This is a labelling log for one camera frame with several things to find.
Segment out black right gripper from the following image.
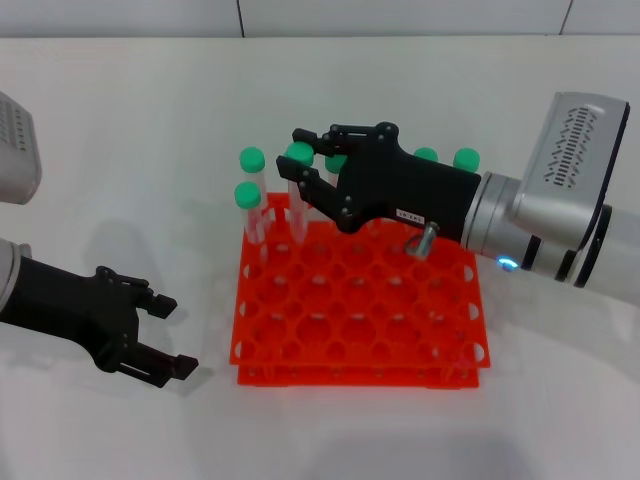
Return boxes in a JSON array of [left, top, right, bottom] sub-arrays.
[[276, 119, 484, 241]]

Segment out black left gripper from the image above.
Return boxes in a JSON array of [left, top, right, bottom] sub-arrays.
[[0, 257, 200, 391]]

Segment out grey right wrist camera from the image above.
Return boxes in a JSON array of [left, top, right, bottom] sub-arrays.
[[509, 91, 631, 254]]

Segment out orange test tube rack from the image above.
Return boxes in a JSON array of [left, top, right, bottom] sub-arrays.
[[228, 192, 492, 389]]

